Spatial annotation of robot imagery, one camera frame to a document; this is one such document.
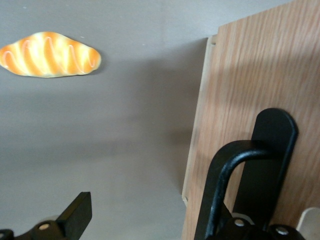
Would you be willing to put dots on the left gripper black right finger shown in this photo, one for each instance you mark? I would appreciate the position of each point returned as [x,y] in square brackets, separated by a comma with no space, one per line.
[240,231]

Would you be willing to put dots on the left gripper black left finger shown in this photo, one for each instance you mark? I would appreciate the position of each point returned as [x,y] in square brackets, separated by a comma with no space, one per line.
[75,217]

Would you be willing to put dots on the wooden drawer cabinet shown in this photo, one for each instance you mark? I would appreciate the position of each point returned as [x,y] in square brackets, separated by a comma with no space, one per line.
[250,75]

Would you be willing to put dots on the striped orange bread roll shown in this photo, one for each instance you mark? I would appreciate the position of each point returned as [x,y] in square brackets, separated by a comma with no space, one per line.
[50,55]

